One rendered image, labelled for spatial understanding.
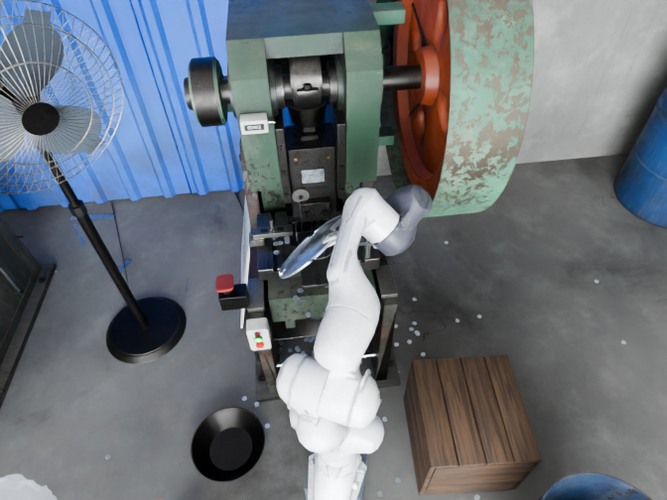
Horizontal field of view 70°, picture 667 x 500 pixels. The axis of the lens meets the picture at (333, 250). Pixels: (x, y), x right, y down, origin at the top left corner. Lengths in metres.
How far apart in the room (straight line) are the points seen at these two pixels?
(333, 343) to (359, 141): 0.68
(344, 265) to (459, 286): 1.68
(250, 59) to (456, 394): 1.34
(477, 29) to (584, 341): 1.84
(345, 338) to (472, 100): 0.58
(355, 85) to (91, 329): 1.91
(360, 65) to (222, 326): 1.59
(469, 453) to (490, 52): 1.28
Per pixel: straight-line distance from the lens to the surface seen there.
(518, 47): 1.15
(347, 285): 0.98
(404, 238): 1.12
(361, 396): 0.97
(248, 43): 1.32
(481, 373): 1.97
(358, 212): 1.06
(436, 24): 1.46
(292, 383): 1.00
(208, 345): 2.45
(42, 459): 2.48
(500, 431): 1.89
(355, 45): 1.32
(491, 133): 1.16
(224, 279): 1.68
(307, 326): 2.06
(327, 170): 1.52
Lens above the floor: 2.04
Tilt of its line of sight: 48 degrees down
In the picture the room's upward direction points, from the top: 2 degrees counter-clockwise
